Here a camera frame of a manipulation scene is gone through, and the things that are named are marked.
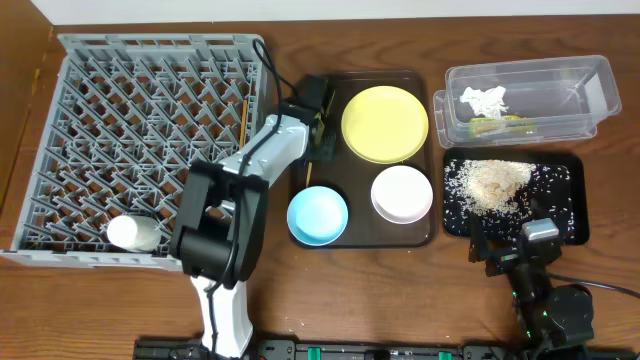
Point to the grey dishwasher rack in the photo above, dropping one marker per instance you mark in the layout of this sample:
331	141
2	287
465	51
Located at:
129	115

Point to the green snack wrapper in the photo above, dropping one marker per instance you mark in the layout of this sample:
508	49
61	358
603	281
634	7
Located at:
484	127

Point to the white tissue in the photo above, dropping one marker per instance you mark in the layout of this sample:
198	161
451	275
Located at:
487	104

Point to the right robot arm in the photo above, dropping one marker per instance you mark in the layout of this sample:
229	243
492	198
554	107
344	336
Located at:
556	320

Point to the clear plastic bin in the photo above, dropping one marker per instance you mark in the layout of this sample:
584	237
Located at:
564	98

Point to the white cup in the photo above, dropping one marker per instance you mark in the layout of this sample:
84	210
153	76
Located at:
134	233

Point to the white bowl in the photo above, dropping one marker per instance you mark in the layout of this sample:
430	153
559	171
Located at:
401	194

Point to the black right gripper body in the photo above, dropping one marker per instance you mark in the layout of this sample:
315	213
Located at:
505	256

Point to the black waste tray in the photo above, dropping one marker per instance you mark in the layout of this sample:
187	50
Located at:
568	160

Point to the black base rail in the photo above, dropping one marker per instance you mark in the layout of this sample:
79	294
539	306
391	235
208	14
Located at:
291	350

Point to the rice and food scraps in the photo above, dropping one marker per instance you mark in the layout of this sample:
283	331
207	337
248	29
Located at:
505	195

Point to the light blue bowl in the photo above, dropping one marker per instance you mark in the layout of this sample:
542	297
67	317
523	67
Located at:
317	216

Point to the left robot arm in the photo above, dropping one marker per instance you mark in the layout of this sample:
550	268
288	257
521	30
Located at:
220	224

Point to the yellow plate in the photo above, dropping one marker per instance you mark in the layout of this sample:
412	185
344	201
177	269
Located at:
384	124

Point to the dark brown serving tray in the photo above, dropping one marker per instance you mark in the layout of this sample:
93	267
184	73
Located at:
352	176

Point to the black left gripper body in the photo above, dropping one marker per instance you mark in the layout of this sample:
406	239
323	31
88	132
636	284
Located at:
324	138

